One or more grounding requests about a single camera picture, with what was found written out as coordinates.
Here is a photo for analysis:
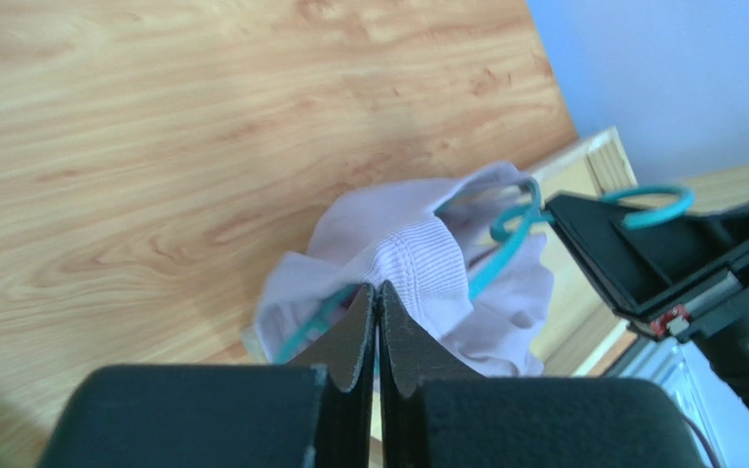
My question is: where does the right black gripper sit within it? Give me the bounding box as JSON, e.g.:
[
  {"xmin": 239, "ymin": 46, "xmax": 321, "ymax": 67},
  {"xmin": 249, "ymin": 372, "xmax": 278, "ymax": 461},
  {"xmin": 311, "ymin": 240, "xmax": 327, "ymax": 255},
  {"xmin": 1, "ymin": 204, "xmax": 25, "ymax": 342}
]
[{"xmin": 547, "ymin": 194, "xmax": 749, "ymax": 341}]

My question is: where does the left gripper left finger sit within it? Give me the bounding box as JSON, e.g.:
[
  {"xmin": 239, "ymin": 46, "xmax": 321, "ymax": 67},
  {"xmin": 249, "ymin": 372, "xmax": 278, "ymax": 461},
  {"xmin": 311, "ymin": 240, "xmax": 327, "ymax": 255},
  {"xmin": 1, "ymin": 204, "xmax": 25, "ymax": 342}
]
[{"xmin": 39, "ymin": 285, "xmax": 376, "ymax": 467}]

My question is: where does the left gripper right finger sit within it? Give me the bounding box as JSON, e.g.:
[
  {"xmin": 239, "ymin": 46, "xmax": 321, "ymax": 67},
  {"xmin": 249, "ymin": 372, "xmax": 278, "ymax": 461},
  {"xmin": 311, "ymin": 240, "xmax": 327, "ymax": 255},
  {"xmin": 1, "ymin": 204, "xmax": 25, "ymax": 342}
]
[{"xmin": 377, "ymin": 283, "xmax": 706, "ymax": 467}]

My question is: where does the teal hanger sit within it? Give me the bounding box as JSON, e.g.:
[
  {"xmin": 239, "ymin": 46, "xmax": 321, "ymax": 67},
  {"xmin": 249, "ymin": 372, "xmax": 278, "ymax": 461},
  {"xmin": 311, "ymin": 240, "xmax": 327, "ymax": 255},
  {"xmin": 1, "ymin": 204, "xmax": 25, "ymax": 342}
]
[{"xmin": 273, "ymin": 179, "xmax": 696, "ymax": 366}]

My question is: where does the mauve tank top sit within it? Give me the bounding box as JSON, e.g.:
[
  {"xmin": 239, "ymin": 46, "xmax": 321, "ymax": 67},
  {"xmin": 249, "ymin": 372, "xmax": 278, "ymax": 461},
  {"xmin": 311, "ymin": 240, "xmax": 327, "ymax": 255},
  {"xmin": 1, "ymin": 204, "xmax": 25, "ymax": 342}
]
[{"xmin": 252, "ymin": 160, "xmax": 556, "ymax": 379}]

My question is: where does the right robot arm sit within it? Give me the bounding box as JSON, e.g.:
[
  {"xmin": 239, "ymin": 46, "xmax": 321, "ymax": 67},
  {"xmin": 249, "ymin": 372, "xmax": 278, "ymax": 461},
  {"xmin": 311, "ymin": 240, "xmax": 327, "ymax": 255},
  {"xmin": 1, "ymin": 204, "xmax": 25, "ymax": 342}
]
[{"xmin": 545, "ymin": 191, "xmax": 749, "ymax": 409}]

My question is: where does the wooden clothes rack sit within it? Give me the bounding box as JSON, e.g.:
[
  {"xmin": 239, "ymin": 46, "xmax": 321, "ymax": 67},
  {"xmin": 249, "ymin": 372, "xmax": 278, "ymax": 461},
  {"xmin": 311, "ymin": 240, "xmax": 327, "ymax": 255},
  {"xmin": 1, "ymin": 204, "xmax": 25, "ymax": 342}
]
[{"xmin": 529, "ymin": 129, "xmax": 749, "ymax": 376}]

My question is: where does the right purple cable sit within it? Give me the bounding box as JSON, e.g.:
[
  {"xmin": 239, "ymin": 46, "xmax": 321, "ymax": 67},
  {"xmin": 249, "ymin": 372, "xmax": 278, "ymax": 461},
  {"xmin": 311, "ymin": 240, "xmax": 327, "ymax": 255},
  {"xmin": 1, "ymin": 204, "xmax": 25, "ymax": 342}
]
[{"xmin": 683, "ymin": 414, "xmax": 723, "ymax": 468}]

